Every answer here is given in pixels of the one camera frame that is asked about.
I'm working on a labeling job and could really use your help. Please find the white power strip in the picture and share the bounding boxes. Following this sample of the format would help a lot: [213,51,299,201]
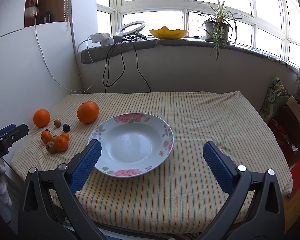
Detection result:
[91,33,114,46]

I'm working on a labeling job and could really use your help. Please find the yellow bowl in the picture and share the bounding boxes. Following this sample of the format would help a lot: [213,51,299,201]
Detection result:
[149,27,189,40]

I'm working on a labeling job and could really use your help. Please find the small brown round fruit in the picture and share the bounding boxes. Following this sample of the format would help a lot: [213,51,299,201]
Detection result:
[54,120,61,127]

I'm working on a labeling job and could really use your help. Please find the green kiwi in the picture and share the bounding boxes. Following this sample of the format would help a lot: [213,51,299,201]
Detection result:
[46,141,57,154]

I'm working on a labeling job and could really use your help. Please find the white cable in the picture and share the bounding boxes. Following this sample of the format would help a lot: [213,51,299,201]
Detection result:
[34,0,96,94]

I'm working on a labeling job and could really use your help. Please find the cardboard box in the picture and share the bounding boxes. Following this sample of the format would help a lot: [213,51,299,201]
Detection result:
[268,104,300,167]

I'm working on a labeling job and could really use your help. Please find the medium orange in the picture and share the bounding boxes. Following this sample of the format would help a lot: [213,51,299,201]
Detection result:
[33,109,50,128]

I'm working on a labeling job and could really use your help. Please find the green printed bag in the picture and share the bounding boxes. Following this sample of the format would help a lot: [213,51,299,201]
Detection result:
[260,77,290,123]

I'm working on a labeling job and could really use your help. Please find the large orange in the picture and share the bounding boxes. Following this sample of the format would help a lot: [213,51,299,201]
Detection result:
[77,101,99,124]

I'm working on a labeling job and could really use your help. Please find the black cable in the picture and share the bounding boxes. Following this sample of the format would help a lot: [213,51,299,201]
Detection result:
[131,38,152,93]
[102,41,127,93]

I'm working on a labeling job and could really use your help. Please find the ring light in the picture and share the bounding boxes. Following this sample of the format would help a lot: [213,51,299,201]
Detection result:
[116,21,147,41]

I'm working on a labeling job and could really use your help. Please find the potted spider plant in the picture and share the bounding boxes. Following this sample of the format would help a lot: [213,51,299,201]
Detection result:
[198,0,244,61]

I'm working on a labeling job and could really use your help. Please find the mandarin with stem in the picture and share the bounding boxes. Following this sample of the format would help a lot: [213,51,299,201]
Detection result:
[40,131,52,144]

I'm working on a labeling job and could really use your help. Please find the grey windowsill mat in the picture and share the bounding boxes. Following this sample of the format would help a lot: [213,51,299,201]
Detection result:
[79,39,300,74]

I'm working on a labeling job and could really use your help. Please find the striped tablecloth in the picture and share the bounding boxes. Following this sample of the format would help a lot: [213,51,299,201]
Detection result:
[11,92,293,233]

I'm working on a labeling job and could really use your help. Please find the small mandarin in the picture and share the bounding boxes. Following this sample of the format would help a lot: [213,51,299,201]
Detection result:
[60,132,69,140]

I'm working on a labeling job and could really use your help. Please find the floral white plate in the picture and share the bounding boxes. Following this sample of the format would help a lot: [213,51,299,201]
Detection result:
[88,113,174,178]

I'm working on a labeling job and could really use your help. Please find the mandarin orange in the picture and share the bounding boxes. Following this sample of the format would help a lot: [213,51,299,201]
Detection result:
[55,136,69,152]

